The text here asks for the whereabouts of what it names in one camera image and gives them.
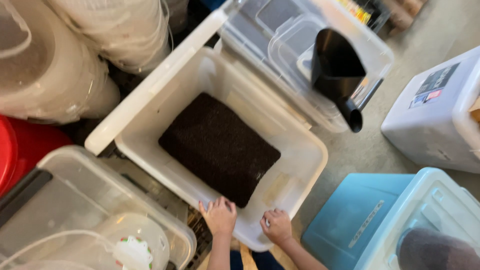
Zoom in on brown cardboard rolls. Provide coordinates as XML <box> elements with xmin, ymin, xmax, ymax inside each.
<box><xmin>382</xmin><ymin>0</ymin><xmax>429</xmax><ymax>37</ymax></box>

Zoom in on person's right hand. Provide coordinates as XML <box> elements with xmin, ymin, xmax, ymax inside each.
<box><xmin>260</xmin><ymin>208</ymin><xmax>293</xmax><ymax>246</ymax></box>

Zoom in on white green red sticker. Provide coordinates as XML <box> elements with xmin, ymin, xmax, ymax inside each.
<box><xmin>113</xmin><ymin>235</ymin><xmax>154</xmax><ymax>270</ymax></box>

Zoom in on white bin lid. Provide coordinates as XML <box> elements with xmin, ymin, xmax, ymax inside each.
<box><xmin>85</xmin><ymin>7</ymin><xmax>230</xmax><ymax>157</ymax></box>

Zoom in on clear bin with black handle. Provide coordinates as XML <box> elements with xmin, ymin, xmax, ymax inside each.
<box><xmin>0</xmin><ymin>145</ymin><xmax>198</xmax><ymax>270</ymax></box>

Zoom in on black crate with yellow packets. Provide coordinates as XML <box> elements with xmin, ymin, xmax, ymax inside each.
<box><xmin>336</xmin><ymin>0</ymin><xmax>391</xmax><ymax>34</ymax></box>

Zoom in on red plastic bucket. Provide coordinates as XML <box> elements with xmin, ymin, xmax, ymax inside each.
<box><xmin>0</xmin><ymin>115</ymin><xmax>74</xmax><ymax>198</ymax></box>

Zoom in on dark brown granular soil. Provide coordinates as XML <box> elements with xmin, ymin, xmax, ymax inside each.
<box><xmin>158</xmin><ymin>92</ymin><xmax>282</xmax><ymax>209</ymax></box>

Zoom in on white labelled storage bin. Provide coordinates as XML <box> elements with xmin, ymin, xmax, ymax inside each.
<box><xmin>381</xmin><ymin>46</ymin><xmax>480</xmax><ymax>174</ymax></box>

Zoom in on blue bin lid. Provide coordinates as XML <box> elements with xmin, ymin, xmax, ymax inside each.
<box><xmin>301</xmin><ymin>173</ymin><xmax>416</xmax><ymax>270</ymax></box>

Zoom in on small clear plastic container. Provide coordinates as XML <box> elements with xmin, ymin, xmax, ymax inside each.
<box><xmin>255</xmin><ymin>0</ymin><xmax>313</xmax><ymax>35</ymax></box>
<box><xmin>268</xmin><ymin>16</ymin><xmax>328</xmax><ymax>82</ymax></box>

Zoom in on black mesh crate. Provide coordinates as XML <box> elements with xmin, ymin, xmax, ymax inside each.
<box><xmin>186</xmin><ymin>205</ymin><xmax>213</xmax><ymax>270</ymax></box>

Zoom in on black plastic scoop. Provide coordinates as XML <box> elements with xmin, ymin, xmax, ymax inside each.
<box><xmin>311</xmin><ymin>28</ymin><xmax>367</xmax><ymax>133</ymax></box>

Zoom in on person's dark blue trousers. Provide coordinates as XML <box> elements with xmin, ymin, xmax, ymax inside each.
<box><xmin>229</xmin><ymin>250</ymin><xmax>284</xmax><ymax>270</ymax></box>

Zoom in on person's left hand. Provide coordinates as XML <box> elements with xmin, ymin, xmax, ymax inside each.
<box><xmin>199</xmin><ymin>196</ymin><xmax>238</xmax><ymax>237</ymax></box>

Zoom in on large clear storage bin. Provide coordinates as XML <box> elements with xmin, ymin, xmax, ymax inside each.
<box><xmin>218</xmin><ymin>0</ymin><xmax>395</xmax><ymax>134</ymax></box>

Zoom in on stack of translucent buckets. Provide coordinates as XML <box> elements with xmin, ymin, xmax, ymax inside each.
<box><xmin>0</xmin><ymin>0</ymin><xmax>121</xmax><ymax>125</ymax></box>
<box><xmin>44</xmin><ymin>0</ymin><xmax>172</xmax><ymax>75</ymax></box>

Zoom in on white plastic storage bin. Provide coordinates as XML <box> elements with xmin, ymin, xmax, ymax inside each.
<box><xmin>114</xmin><ymin>47</ymin><xmax>329</xmax><ymax>253</ymax></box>

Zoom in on round translucent lidded tub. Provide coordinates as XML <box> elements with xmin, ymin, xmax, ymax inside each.
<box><xmin>45</xmin><ymin>213</ymin><xmax>170</xmax><ymax>270</ymax></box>

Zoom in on light blue storage bin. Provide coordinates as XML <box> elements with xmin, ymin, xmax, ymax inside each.
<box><xmin>353</xmin><ymin>167</ymin><xmax>480</xmax><ymax>270</ymax></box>

